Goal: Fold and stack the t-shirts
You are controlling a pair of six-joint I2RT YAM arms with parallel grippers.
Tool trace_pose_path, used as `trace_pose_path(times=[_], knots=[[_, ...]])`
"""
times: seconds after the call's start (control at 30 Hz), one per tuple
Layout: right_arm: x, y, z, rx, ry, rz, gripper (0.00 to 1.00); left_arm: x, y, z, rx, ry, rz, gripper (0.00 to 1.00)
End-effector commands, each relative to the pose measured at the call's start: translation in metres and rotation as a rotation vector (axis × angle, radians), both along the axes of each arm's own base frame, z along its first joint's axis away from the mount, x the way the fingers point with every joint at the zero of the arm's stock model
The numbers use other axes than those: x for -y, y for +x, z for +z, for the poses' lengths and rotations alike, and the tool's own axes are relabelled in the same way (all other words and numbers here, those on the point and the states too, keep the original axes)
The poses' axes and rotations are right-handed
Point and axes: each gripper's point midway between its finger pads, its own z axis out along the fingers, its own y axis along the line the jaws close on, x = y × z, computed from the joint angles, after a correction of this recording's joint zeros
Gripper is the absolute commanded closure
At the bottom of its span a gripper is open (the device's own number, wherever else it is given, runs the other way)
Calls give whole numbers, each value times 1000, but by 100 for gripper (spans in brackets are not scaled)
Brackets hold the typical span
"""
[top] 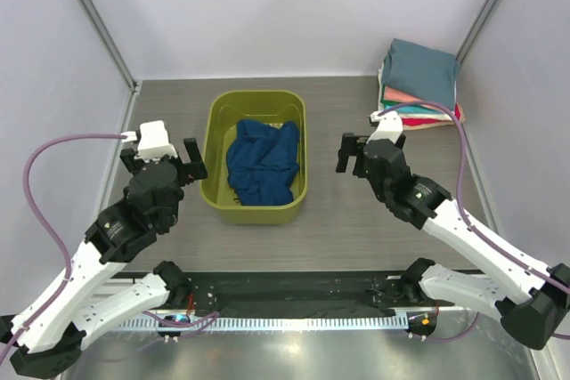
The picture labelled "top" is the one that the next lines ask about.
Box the blue t shirt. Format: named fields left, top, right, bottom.
left=226, top=119, right=300, bottom=206

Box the olive green plastic basket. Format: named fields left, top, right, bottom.
left=200, top=90, right=308, bottom=225

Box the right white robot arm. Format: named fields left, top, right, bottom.
left=336, top=133, right=569, bottom=350

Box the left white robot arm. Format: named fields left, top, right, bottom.
left=1, top=138, right=208, bottom=379

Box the red folded t shirt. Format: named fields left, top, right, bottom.
left=398, top=109, right=454, bottom=131

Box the teal folded t shirt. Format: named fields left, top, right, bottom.
left=379, top=103, right=442, bottom=116

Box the salmon folded t shirt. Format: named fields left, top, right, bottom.
left=380, top=86, right=428, bottom=107

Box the grey-blue folded t shirt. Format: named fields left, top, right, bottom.
left=381, top=38, right=460, bottom=109

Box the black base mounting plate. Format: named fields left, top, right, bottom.
left=186, top=271, right=433, bottom=319

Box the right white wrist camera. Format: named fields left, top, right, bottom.
left=367, top=111, right=403, bottom=143

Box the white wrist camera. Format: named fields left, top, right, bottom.
left=367, top=111, right=403, bottom=143
left=120, top=120, right=178, bottom=163

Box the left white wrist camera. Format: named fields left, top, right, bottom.
left=120, top=120, right=178, bottom=163

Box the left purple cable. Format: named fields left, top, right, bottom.
left=0, top=132, right=134, bottom=359

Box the perforated metal cable rail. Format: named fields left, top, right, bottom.
left=114, top=312, right=409, bottom=333

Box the left aluminium frame post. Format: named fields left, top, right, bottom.
left=53, top=0, right=140, bottom=93

